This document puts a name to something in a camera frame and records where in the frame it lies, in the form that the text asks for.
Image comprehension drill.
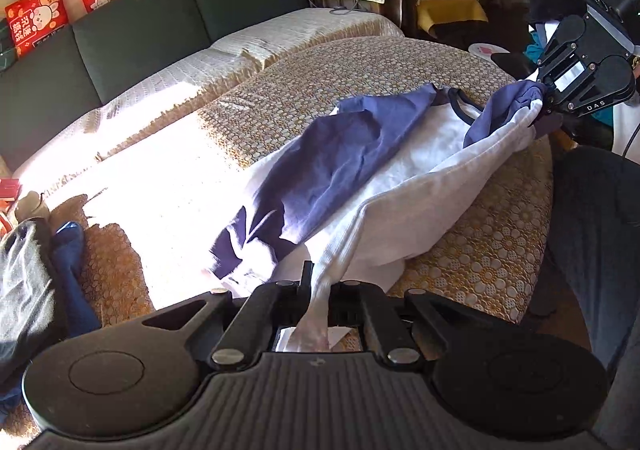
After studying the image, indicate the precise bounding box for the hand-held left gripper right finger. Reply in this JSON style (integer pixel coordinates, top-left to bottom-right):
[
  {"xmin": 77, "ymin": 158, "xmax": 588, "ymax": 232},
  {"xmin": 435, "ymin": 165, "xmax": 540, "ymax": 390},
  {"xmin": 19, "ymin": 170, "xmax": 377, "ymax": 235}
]
[{"xmin": 327, "ymin": 281, "xmax": 494, "ymax": 367}]

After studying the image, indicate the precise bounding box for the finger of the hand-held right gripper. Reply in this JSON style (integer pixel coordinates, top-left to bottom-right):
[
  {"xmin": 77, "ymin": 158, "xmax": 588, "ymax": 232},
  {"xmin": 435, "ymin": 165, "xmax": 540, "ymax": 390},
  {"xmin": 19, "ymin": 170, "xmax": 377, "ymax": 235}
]
[{"xmin": 532, "ymin": 81, "xmax": 565, "ymax": 141}]

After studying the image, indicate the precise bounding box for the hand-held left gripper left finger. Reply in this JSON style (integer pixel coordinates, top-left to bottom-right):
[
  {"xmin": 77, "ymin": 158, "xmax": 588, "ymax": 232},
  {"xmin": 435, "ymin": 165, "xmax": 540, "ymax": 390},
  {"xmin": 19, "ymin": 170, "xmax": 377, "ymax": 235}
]
[{"xmin": 141, "ymin": 260, "xmax": 316, "ymax": 372}]

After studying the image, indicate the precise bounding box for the white navy raglan t-shirt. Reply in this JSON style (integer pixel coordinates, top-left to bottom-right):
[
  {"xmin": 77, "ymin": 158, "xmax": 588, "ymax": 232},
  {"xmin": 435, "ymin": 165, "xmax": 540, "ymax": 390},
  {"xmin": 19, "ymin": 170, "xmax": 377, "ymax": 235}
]
[{"xmin": 202, "ymin": 82, "xmax": 552, "ymax": 354}]

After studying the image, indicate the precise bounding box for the white teal garment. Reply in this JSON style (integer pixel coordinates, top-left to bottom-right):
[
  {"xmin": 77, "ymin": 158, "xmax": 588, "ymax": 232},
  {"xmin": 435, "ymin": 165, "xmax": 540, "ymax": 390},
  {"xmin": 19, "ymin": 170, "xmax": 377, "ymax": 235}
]
[{"xmin": 523, "ymin": 20, "xmax": 562, "ymax": 67}]

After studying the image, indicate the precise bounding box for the person's leg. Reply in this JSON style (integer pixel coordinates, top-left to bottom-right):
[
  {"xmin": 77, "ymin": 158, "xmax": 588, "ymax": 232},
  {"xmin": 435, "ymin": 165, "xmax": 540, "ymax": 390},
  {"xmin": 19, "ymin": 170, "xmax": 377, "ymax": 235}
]
[{"xmin": 544, "ymin": 145, "xmax": 640, "ymax": 450}]

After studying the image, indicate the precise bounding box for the yellow covered side table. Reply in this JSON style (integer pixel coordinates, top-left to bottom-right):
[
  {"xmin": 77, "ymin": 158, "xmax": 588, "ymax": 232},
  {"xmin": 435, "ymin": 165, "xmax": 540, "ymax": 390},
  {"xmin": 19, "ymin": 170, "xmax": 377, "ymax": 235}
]
[{"xmin": 416, "ymin": 0, "xmax": 489, "ymax": 39}]

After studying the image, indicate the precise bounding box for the navy blue garment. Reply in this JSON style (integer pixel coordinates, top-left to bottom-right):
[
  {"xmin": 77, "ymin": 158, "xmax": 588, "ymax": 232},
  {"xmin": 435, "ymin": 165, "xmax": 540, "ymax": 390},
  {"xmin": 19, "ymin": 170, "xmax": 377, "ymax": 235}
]
[{"xmin": 0, "ymin": 222, "xmax": 104, "ymax": 427}]

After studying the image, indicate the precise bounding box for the dark green sofa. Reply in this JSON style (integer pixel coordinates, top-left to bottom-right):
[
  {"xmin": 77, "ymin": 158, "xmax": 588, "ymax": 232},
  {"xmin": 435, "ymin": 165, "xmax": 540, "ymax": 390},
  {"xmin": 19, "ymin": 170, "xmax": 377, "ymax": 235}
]
[
  {"xmin": 10, "ymin": 5, "xmax": 407, "ymax": 201},
  {"xmin": 0, "ymin": 0, "xmax": 407, "ymax": 192}
]

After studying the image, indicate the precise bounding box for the red rabbit print cushion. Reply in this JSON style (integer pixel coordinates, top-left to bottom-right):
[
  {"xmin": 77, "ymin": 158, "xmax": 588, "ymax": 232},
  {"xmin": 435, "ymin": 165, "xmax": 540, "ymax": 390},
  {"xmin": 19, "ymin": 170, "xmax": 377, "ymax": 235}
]
[{"xmin": 4, "ymin": 0, "xmax": 70, "ymax": 59}]

